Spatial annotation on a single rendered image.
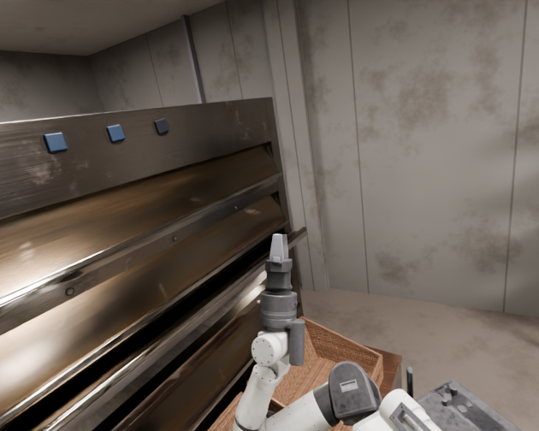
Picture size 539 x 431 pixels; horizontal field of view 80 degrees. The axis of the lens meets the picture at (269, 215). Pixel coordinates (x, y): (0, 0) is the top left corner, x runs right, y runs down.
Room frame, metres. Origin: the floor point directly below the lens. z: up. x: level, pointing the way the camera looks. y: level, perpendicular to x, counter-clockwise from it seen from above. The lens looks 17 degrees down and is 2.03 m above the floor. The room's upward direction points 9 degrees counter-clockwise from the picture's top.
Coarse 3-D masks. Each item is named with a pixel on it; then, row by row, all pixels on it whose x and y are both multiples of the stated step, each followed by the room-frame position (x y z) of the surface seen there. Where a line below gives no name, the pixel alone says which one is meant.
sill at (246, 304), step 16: (256, 288) 1.49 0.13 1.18; (240, 304) 1.36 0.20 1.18; (256, 304) 1.40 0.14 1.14; (224, 320) 1.26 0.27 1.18; (208, 336) 1.16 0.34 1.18; (192, 352) 1.07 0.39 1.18; (176, 368) 1.00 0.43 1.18; (160, 384) 0.93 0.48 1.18; (128, 400) 0.88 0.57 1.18; (144, 400) 0.88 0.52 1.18; (112, 416) 0.83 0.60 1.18; (128, 416) 0.83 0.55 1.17
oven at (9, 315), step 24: (24, 120) 0.84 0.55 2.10; (264, 192) 1.58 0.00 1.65; (192, 216) 1.19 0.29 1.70; (216, 216) 1.29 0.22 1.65; (288, 216) 1.73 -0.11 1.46; (144, 240) 1.01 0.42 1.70; (168, 240) 1.08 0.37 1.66; (264, 240) 1.52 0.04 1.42; (96, 264) 0.87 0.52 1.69; (120, 264) 0.93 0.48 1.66; (48, 288) 0.77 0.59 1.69; (72, 288) 0.81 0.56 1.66; (0, 312) 0.68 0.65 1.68; (24, 312) 0.72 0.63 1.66; (96, 360) 0.88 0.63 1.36; (216, 408) 1.09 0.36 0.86
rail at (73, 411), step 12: (300, 228) 1.57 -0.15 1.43; (288, 240) 1.44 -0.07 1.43; (240, 276) 1.15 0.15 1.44; (228, 288) 1.08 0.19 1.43; (216, 300) 1.02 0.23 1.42; (192, 312) 0.95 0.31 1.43; (180, 324) 0.89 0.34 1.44; (168, 336) 0.85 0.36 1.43; (156, 348) 0.81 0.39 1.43; (132, 360) 0.76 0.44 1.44; (144, 360) 0.77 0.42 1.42; (120, 372) 0.72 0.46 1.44; (108, 384) 0.69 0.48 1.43; (96, 396) 0.66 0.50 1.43; (72, 408) 0.62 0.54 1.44; (84, 408) 0.63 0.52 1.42; (60, 420) 0.59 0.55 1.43
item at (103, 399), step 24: (240, 264) 1.35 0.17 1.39; (264, 264) 1.26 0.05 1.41; (216, 288) 1.15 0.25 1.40; (240, 288) 1.12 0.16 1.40; (168, 312) 1.06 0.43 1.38; (144, 336) 0.92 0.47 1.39; (120, 360) 0.81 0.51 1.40; (72, 384) 0.76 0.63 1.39; (96, 384) 0.72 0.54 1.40; (120, 384) 0.70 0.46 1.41; (48, 408) 0.68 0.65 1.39; (96, 408) 0.65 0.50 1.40
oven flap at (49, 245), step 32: (224, 160) 1.42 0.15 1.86; (256, 160) 1.57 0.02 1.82; (96, 192) 0.96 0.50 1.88; (128, 192) 1.03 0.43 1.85; (160, 192) 1.11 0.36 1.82; (192, 192) 1.21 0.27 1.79; (224, 192) 1.32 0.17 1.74; (0, 224) 0.76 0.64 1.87; (32, 224) 0.80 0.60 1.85; (64, 224) 0.85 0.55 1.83; (96, 224) 0.91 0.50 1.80; (128, 224) 0.97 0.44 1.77; (160, 224) 1.04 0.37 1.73; (0, 256) 0.72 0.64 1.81; (32, 256) 0.76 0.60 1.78; (64, 256) 0.81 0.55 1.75; (96, 256) 0.84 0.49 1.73; (0, 288) 0.69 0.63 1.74; (32, 288) 0.71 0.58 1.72
